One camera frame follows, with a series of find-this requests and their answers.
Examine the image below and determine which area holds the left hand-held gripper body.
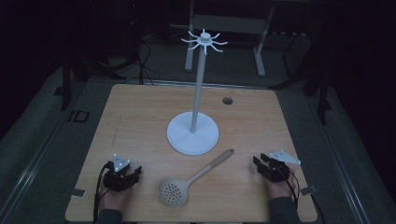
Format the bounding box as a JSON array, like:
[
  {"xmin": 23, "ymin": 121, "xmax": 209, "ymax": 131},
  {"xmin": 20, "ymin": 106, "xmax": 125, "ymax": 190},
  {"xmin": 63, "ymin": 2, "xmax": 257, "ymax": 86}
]
[{"xmin": 103, "ymin": 152, "xmax": 135, "ymax": 192}]

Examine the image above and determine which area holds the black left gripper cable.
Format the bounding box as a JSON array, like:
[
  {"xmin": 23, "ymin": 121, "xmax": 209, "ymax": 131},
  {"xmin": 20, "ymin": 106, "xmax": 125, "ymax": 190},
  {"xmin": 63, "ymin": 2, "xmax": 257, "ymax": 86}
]
[{"xmin": 92, "ymin": 161, "xmax": 114, "ymax": 224}]

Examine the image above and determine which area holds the grey metal desk frame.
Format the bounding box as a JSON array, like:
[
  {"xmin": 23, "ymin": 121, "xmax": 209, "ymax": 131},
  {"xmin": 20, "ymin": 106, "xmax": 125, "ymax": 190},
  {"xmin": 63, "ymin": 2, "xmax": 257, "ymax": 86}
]
[{"xmin": 184, "ymin": 0, "xmax": 276, "ymax": 78}]

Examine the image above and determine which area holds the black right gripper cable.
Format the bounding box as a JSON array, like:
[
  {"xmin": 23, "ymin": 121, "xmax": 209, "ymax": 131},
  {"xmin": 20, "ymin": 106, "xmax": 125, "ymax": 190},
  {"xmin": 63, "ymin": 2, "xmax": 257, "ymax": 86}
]
[{"xmin": 287, "ymin": 168, "xmax": 302, "ymax": 210}]

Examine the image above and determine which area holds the black floor cable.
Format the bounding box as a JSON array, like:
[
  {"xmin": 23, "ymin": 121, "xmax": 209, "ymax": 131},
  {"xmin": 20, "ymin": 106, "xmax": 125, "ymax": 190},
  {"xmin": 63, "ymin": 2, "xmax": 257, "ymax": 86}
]
[{"xmin": 134, "ymin": 34, "xmax": 163, "ymax": 86}]

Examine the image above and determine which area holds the person's right hand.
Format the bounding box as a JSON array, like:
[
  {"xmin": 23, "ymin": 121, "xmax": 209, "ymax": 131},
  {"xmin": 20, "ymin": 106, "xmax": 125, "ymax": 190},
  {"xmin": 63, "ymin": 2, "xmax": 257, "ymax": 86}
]
[{"xmin": 264, "ymin": 169, "xmax": 297, "ymax": 200}]

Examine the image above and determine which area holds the grey slotted spoon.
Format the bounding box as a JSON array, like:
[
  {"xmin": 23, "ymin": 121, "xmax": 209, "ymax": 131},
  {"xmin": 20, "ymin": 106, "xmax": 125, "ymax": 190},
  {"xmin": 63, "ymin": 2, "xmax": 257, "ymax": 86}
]
[{"xmin": 158, "ymin": 148, "xmax": 235, "ymax": 208}]

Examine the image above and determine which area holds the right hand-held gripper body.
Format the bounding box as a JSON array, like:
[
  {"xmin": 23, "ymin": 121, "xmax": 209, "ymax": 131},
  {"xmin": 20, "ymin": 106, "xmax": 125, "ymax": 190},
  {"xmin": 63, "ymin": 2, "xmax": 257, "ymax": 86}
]
[{"xmin": 262, "ymin": 149, "xmax": 302, "ymax": 183}]

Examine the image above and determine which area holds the white hook stand rack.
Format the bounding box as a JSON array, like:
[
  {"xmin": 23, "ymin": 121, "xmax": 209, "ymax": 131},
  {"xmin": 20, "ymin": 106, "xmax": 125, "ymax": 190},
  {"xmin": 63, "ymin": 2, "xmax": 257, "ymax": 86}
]
[{"xmin": 166, "ymin": 28, "xmax": 229, "ymax": 157}]

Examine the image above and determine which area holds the black stand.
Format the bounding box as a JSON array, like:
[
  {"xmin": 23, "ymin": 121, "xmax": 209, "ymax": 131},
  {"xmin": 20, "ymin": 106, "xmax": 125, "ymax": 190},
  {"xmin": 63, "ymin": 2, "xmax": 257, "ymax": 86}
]
[
  {"xmin": 52, "ymin": 36, "xmax": 125, "ymax": 112},
  {"xmin": 270, "ymin": 18, "xmax": 334, "ymax": 126}
]

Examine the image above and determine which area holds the person's left hand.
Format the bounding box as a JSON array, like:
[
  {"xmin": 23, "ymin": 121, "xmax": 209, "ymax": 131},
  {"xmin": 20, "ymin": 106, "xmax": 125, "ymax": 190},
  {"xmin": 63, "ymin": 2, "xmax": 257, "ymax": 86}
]
[{"xmin": 98, "ymin": 185, "xmax": 132, "ymax": 213}]

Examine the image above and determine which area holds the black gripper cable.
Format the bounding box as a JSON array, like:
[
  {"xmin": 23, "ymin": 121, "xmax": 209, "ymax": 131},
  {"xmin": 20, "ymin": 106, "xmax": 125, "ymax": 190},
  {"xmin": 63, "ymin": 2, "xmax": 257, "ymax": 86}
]
[
  {"xmin": 92, "ymin": 161, "xmax": 114, "ymax": 224},
  {"xmin": 287, "ymin": 168, "xmax": 302, "ymax": 210}
]

